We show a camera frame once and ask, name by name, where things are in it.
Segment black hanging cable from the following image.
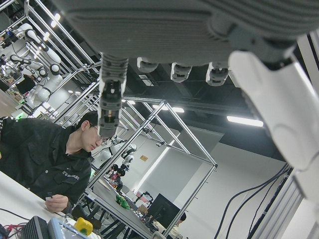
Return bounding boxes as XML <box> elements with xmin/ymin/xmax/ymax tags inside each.
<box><xmin>248</xmin><ymin>168</ymin><xmax>293</xmax><ymax>239</ymax></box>
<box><xmin>213</xmin><ymin>166</ymin><xmax>291</xmax><ymax>239</ymax></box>

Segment person in black jacket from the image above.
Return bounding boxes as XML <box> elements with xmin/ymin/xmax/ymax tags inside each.
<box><xmin>0</xmin><ymin>111</ymin><xmax>107</xmax><ymax>218</ymax></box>

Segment red and black wires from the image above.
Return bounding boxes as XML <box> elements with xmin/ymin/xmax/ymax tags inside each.
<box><xmin>0</xmin><ymin>223</ymin><xmax>24</xmax><ymax>239</ymax></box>

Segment seated person with dark hair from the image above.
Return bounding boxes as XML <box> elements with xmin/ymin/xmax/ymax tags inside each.
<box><xmin>171</xmin><ymin>212</ymin><xmax>187</xmax><ymax>238</ymax></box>

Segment long ceiling light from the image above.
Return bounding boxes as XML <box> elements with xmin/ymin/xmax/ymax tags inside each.
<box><xmin>152</xmin><ymin>104</ymin><xmax>185</xmax><ymax>114</ymax></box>
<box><xmin>226</xmin><ymin>115</ymin><xmax>264</xmax><ymax>128</ymax></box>

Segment large white humanoid robot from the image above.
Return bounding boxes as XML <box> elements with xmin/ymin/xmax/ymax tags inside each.
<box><xmin>9</xmin><ymin>23</ymin><xmax>63</xmax><ymax>112</ymax></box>

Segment aluminium frame cage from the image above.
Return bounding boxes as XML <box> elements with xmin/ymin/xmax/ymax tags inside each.
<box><xmin>86</xmin><ymin>99</ymin><xmax>219</xmax><ymax>236</ymax></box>

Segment white and grey robot left hand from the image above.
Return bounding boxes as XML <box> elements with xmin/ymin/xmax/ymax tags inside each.
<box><xmin>51</xmin><ymin>0</ymin><xmax>319</xmax><ymax>172</ymax></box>

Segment black finned box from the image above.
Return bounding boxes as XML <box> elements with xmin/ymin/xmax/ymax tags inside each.
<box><xmin>20</xmin><ymin>216</ymin><xmax>49</xmax><ymax>239</ymax></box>

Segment grey work table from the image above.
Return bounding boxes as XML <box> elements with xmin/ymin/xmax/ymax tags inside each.
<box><xmin>84</xmin><ymin>178</ymin><xmax>160</xmax><ymax>239</ymax></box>

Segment small white humanoid robot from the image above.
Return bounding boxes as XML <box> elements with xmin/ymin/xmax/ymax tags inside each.
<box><xmin>99</xmin><ymin>135</ymin><xmax>138</xmax><ymax>173</ymax></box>

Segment black computer monitor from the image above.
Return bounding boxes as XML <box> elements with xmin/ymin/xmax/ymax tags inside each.
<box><xmin>149</xmin><ymin>193</ymin><xmax>181</xmax><ymax>225</ymax></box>

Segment green snack bag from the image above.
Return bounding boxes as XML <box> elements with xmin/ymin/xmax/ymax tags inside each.
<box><xmin>115</xmin><ymin>194</ymin><xmax>131</xmax><ymax>210</ymax></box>

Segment blue grey teach pendant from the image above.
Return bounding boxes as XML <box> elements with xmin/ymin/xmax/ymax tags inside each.
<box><xmin>47</xmin><ymin>217</ymin><xmax>100</xmax><ymax>239</ymax></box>

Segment yellow button housing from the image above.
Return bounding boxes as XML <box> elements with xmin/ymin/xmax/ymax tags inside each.
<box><xmin>74</xmin><ymin>217</ymin><xmax>94</xmax><ymax>236</ymax></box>

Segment aluminium column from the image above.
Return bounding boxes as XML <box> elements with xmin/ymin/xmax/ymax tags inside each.
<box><xmin>250</xmin><ymin>32</ymin><xmax>319</xmax><ymax>239</ymax></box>

